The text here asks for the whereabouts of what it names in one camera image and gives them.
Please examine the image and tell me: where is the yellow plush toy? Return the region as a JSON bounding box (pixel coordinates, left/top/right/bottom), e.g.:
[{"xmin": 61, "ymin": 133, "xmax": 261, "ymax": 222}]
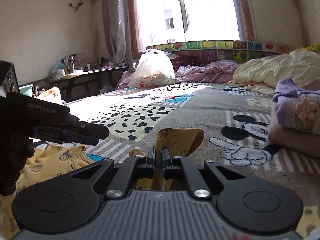
[{"xmin": 301, "ymin": 43, "xmax": 320, "ymax": 53}]

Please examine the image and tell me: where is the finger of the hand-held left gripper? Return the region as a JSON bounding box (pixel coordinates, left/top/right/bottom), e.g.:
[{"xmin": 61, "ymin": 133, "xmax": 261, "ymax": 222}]
[
  {"xmin": 33, "ymin": 127, "xmax": 100, "ymax": 146},
  {"xmin": 63, "ymin": 116, "xmax": 110, "ymax": 140}
]

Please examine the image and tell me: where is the green plastic bin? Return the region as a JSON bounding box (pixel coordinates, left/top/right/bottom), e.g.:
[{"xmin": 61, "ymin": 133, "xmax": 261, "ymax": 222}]
[{"xmin": 19, "ymin": 84, "xmax": 34, "ymax": 98}]

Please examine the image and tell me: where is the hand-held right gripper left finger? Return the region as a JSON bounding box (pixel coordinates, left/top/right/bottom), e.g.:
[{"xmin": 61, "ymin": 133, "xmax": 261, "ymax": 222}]
[{"xmin": 71, "ymin": 147, "xmax": 157, "ymax": 198}]

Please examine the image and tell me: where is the cartoon mouse printed blanket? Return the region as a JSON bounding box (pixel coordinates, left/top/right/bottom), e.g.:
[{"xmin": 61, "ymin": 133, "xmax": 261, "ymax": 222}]
[{"xmin": 0, "ymin": 81, "xmax": 320, "ymax": 239}]

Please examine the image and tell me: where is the white plastic bag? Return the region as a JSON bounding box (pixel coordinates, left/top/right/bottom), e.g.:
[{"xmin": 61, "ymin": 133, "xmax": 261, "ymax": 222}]
[{"xmin": 128, "ymin": 49, "xmax": 176, "ymax": 88}]

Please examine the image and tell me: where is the purple quilt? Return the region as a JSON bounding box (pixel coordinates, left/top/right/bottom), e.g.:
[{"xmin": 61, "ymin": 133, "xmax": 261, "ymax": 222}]
[{"xmin": 116, "ymin": 60, "xmax": 242, "ymax": 91}]

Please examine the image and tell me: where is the person's left hand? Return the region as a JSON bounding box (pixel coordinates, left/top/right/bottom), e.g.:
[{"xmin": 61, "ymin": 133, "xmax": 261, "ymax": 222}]
[{"xmin": 0, "ymin": 138, "xmax": 34, "ymax": 196}]

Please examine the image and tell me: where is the yellow printed shirt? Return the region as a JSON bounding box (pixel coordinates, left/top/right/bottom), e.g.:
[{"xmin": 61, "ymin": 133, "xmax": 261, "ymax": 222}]
[{"xmin": 0, "ymin": 127, "xmax": 205, "ymax": 240}]

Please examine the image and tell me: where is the grey lace curtain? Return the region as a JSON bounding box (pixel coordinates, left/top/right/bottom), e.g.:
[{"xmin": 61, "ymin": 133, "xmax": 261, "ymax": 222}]
[{"xmin": 99, "ymin": 0, "xmax": 140, "ymax": 64}]

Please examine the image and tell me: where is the purple flower sweater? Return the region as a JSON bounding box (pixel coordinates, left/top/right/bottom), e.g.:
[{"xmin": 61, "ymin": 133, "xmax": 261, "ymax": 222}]
[{"xmin": 272, "ymin": 78, "xmax": 320, "ymax": 132}]

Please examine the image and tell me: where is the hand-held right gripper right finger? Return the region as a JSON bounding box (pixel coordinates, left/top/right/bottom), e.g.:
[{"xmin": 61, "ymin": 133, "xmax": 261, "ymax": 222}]
[{"xmin": 161, "ymin": 147, "xmax": 249, "ymax": 199}]

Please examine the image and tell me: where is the wooden framed window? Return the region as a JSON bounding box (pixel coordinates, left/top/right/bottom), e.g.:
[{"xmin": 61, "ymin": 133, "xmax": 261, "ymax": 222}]
[{"xmin": 128, "ymin": 0, "xmax": 258, "ymax": 55}]

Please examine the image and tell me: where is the cream folded garment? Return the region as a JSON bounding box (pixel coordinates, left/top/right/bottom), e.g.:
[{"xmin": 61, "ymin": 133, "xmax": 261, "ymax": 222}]
[{"xmin": 34, "ymin": 86, "xmax": 63, "ymax": 105}]

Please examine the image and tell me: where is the steel thermos flask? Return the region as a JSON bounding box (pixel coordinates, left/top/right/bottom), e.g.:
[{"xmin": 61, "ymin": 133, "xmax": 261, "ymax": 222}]
[{"xmin": 67, "ymin": 55, "xmax": 76, "ymax": 74}]

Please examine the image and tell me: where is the beige folded garment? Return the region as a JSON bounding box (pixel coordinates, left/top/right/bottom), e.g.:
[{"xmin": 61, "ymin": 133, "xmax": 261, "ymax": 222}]
[{"xmin": 267, "ymin": 121, "xmax": 320, "ymax": 159}]

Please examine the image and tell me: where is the pale blue plastic bag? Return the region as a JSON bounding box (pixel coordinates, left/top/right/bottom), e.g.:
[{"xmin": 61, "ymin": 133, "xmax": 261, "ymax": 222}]
[{"xmin": 53, "ymin": 60, "xmax": 68, "ymax": 76}]

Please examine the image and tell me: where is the cream quilt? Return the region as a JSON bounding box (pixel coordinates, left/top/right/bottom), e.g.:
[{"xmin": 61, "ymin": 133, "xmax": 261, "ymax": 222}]
[{"xmin": 225, "ymin": 49, "xmax": 320, "ymax": 96}]

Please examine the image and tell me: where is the colourful alphabet play mat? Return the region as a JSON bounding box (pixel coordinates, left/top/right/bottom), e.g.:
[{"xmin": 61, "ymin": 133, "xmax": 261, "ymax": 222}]
[{"xmin": 146, "ymin": 40, "xmax": 290, "ymax": 67}]

